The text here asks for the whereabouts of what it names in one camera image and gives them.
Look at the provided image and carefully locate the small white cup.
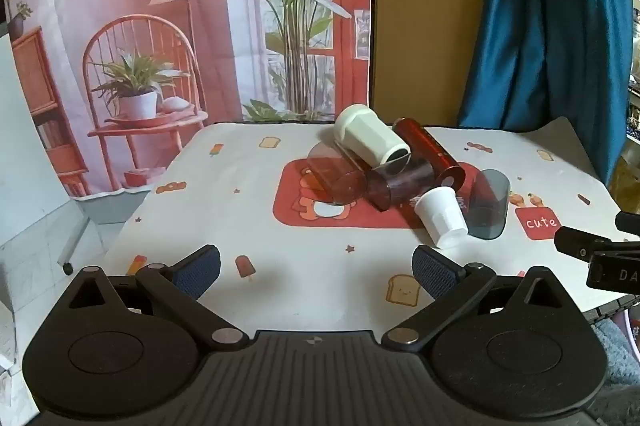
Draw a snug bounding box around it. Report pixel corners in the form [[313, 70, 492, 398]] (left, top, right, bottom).
[[414, 186, 470, 250]]

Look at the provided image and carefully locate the white rolling panel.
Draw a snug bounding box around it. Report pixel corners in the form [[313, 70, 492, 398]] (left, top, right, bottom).
[[0, 30, 92, 277]]

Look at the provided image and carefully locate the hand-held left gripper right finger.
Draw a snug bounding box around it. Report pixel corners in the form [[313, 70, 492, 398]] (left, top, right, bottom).
[[382, 244, 571, 353]]

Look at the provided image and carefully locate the blue curtain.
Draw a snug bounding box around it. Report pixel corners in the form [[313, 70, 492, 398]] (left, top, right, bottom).
[[457, 0, 634, 187]]

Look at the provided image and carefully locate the dark red metal cup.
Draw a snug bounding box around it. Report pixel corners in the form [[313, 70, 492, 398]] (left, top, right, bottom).
[[391, 117, 466, 189]]

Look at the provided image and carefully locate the grey translucent cup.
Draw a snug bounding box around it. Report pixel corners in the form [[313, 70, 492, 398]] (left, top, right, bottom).
[[467, 169, 511, 241]]

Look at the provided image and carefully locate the cream faceted cup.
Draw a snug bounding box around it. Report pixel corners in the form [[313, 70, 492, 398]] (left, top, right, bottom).
[[334, 104, 412, 167]]

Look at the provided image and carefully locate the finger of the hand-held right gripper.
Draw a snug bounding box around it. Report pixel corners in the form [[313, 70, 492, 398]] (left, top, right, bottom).
[[614, 210, 640, 233], [554, 226, 615, 263]]

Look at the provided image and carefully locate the clear brown glass cup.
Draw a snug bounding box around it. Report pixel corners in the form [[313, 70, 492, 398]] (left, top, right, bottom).
[[306, 141, 369, 207]]

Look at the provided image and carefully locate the grey-blue rug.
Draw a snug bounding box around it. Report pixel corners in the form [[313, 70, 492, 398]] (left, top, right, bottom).
[[591, 306, 640, 389]]

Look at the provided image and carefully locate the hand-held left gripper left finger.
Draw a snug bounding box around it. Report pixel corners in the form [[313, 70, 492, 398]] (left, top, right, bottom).
[[67, 244, 250, 353]]

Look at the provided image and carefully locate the white printed tablecloth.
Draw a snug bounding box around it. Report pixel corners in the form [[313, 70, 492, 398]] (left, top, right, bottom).
[[105, 118, 624, 336]]

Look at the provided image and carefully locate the dark purple translucent cup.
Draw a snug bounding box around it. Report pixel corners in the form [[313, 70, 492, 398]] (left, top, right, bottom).
[[365, 156, 436, 212]]

